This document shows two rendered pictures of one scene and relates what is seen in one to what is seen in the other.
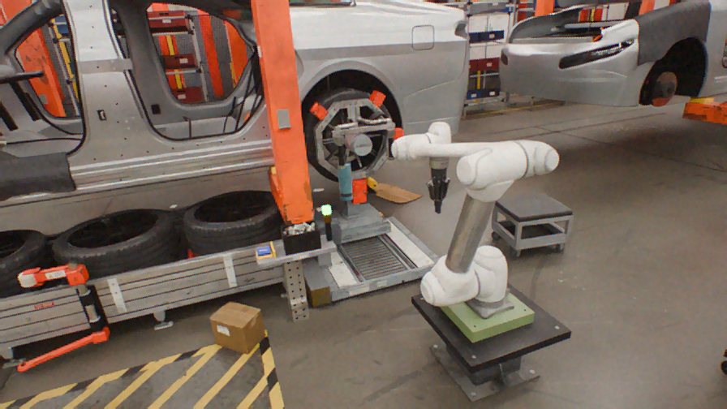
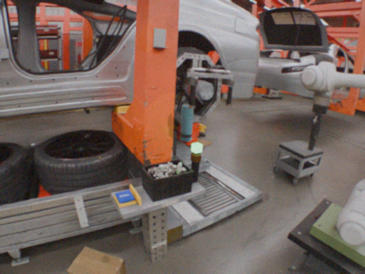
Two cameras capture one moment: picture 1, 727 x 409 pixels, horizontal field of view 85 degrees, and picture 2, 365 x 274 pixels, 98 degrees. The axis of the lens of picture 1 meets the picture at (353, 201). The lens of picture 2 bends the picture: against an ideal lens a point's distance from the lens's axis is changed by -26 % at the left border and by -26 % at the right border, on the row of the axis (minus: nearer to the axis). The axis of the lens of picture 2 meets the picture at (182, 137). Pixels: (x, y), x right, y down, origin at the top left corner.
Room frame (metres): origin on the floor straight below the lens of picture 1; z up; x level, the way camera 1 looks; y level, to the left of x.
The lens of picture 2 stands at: (1.14, 0.47, 1.01)
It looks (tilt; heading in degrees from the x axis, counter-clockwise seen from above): 19 degrees down; 344
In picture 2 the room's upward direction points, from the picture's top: 3 degrees clockwise
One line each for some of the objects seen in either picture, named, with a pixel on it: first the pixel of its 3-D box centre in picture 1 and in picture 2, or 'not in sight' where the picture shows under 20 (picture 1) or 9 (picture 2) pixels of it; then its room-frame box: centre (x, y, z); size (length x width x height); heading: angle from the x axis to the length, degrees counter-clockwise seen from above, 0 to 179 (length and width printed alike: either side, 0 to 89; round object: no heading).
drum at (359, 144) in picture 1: (357, 142); (198, 89); (2.61, -0.06, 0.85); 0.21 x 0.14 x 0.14; 18
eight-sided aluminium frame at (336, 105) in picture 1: (354, 140); (193, 88); (2.68, -0.04, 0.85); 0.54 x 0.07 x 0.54; 108
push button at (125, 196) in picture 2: (264, 251); (124, 197); (1.89, 0.50, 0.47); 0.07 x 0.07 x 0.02; 18
